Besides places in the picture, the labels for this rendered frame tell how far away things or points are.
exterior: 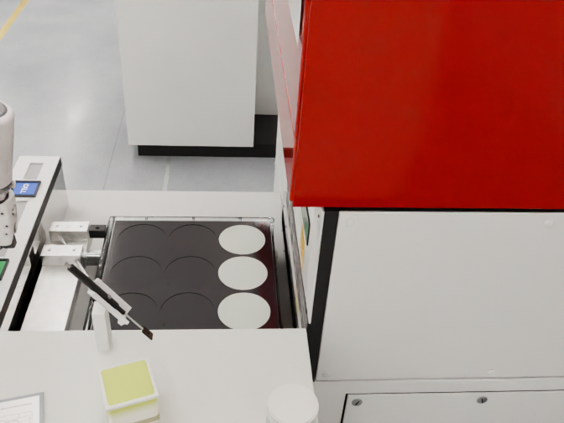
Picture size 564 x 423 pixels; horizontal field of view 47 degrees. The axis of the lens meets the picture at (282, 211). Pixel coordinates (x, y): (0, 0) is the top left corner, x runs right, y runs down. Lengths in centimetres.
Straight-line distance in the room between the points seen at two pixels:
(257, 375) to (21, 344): 39
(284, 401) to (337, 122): 39
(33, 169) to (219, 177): 174
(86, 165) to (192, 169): 53
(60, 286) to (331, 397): 58
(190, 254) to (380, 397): 48
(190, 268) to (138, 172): 196
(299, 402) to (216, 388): 18
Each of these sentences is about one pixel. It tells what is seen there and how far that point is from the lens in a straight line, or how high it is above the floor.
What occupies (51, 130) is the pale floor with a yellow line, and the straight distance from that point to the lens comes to 369.
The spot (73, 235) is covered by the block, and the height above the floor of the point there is 90.
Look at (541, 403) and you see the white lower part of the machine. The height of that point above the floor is 74.
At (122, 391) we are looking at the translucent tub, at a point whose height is 103.
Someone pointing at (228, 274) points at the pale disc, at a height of 90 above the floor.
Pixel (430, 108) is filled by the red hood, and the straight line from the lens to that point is 91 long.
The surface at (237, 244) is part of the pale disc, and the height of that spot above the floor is 90.
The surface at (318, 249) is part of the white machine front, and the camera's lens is 102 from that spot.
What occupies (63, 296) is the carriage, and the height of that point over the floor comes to 88.
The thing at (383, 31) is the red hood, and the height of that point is 150.
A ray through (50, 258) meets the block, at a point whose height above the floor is 90.
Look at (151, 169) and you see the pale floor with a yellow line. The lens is 328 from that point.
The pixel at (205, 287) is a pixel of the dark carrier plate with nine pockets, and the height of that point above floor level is 90.
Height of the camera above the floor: 180
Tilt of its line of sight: 37 degrees down
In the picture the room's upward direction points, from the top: 4 degrees clockwise
